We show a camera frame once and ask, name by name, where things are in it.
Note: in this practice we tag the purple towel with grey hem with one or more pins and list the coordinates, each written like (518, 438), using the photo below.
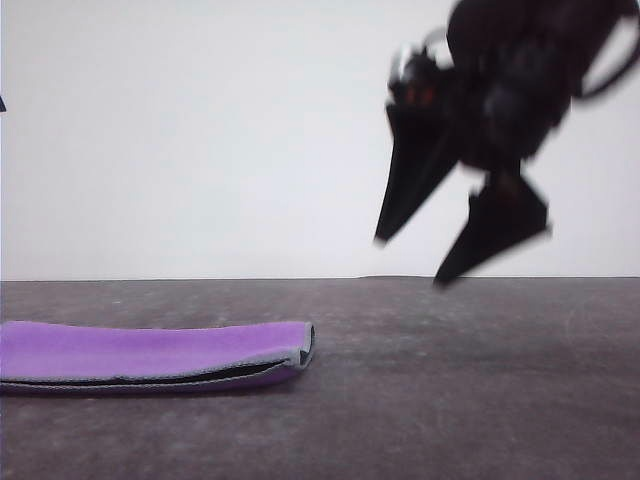
(150, 350)

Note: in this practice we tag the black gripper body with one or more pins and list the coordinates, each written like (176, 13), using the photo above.
(450, 110)

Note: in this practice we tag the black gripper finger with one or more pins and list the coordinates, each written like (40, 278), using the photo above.
(2, 105)
(415, 175)
(495, 225)

